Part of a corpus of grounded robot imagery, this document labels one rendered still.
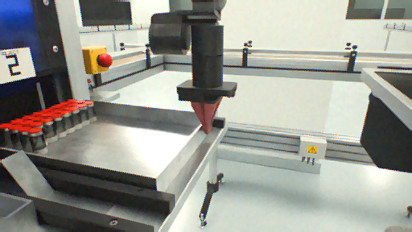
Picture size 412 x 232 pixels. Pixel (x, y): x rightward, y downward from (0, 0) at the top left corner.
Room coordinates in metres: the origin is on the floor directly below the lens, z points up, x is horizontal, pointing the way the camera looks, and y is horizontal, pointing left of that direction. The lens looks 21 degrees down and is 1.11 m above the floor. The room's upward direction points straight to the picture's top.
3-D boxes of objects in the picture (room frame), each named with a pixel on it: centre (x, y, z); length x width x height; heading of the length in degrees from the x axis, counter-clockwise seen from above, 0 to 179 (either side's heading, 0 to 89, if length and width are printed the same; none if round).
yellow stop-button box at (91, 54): (0.77, 0.33, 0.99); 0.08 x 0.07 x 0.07; 73
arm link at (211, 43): (0.48, 0.00, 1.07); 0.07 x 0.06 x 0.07; 79
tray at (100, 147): (0.46, 0.19, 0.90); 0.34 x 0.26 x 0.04; 72
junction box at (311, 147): (1.17, -0.53, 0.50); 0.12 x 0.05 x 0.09; 73
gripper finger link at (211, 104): (0.48, 0.01, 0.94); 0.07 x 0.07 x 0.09; 73
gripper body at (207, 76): (0.47, 0.00, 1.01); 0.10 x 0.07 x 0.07; 73
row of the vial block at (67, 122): (0.49, 0.29, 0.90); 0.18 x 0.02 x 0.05; 162
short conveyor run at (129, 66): (1.08, 0.38, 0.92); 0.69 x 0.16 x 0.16; 163
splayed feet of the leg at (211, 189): (1.39, -0.05, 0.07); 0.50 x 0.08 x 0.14; 163
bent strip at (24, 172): (0.28, 0.19, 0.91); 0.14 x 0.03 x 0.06; 72
